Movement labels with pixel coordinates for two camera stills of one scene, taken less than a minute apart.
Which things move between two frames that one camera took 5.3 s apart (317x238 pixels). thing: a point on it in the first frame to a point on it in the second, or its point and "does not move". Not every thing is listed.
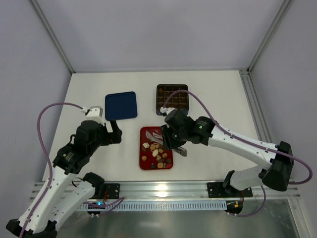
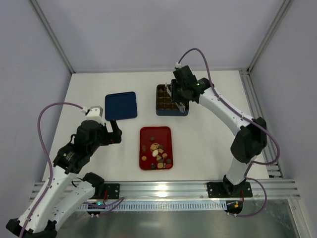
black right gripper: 170,140 to 175,93
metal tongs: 158,138 to 181,105
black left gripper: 112,136 does not move
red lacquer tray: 153,154 does not move
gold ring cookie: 154,146 does not move
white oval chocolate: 155,152 does not move
